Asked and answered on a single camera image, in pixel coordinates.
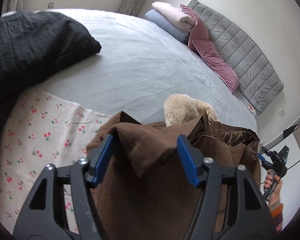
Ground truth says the brown coat with fur collar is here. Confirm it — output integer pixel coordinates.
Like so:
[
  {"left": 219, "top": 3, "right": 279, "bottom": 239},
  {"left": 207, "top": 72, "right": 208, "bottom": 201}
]
[{"left": 87, "top": 94, "right": 260, "bottom": 239}]

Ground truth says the patterned red sleeve forearm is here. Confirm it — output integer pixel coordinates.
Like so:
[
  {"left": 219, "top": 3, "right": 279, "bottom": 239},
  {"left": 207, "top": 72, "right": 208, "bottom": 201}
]
[{"left": 268, "top": 192, "right": 283, "bottom": 234}]

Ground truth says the person's right hand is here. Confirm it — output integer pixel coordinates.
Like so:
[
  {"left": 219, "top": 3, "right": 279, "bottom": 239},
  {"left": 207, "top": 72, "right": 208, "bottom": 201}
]
[{"left": 264, "top": 170, "right": 282, "bottom": 202}]

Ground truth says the small orange card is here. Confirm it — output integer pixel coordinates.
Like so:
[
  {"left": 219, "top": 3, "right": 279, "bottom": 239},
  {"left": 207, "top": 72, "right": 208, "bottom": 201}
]
[{"left": 248, "top": 105, "right": 256, "bottom": 114}]

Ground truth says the grey padded headboard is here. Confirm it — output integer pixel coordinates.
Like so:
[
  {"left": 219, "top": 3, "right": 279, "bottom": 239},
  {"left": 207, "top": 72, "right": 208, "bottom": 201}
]
[{"left": 188, "top": 0, "right": 284, "bottom": 115}]

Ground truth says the cherry print bed sheet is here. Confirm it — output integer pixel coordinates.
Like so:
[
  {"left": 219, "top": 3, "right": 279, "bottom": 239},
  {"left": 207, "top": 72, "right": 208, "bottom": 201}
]
[{"left": 0, "top": 88, "right": 110, "bottom": 232}]

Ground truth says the pink velvet pillow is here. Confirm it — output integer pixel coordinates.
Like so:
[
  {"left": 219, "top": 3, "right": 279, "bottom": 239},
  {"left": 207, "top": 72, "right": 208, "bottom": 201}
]
[{"left": 180, "top": 4, "right": 239, "bottom": 93}]

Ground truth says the light blue pillow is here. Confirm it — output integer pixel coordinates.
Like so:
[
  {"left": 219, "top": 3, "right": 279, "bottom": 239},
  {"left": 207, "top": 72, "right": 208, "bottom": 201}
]
[{"left": 145, "top": 9, "right": 190, "bottom": 44}]

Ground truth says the light grey bed cover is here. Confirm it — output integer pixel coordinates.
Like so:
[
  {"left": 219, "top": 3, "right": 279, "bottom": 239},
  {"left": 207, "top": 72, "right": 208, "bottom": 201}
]
[{"left": 40, "top": 9, "right": 257, "bottom": 130}]

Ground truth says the black quilted jacket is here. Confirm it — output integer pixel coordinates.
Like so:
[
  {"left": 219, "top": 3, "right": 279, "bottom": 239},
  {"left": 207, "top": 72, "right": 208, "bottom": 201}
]
[{"left": 0, "top": 11, "right": 102, "bottom": 135}]

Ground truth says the white folded blanket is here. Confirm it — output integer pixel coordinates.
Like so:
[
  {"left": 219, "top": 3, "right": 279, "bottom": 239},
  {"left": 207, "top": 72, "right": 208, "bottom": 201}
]
[{"left": 152, "top": 2, "right": 195, "bottom": 33}]

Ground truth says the white wall socket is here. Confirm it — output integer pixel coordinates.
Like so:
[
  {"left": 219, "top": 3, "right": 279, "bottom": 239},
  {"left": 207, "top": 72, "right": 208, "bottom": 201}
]
[{"left": 279, "top": 109, "right": 285, "bottom": 116}]

